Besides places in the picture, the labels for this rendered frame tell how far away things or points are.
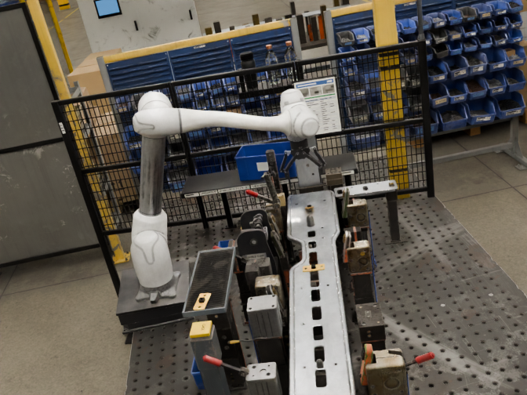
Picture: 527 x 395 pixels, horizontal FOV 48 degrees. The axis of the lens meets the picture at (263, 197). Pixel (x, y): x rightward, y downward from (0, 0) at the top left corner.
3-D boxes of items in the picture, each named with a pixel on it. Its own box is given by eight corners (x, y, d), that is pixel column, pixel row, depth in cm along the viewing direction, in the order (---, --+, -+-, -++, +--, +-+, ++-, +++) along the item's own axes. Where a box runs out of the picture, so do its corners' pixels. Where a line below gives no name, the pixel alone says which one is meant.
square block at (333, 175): (350, 237, 297) (342, 172, 281) (334, 239, 298) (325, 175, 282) (349, 230, 304) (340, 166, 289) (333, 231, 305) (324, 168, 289)
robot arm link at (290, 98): (281, 125, 251) (288, 134, 240) (274, 89, 245) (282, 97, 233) (304, 118, 253) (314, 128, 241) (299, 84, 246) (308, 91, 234)
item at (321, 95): (343, 132, 305) (336, 74, 292) (300, 139, 307) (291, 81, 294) (343, 131, 307) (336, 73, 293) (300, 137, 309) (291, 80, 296)
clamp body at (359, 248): (383, 322, 235) (375, 248, 220) (352, 325, 236) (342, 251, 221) (379, 308, 243) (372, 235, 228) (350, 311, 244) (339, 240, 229)
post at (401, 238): (408, 241, 284) (403, 188, 271) (384, 244, 285) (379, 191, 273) (405, 235, 289) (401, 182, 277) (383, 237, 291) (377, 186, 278)
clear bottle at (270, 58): (281, 84, 302) (274, 45, 294) (269, 86, 303) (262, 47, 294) (281, 81, 308) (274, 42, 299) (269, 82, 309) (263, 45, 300)
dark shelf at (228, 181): (358, 174, 291) (357, 168, 290) (181, 199, 301) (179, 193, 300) (354, 157, 311) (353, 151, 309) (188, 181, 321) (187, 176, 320)
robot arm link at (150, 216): (131, 262, 268) (130, 237, 287) (167, 262, 272) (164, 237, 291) (136, 99, 235) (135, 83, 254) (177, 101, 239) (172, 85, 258)
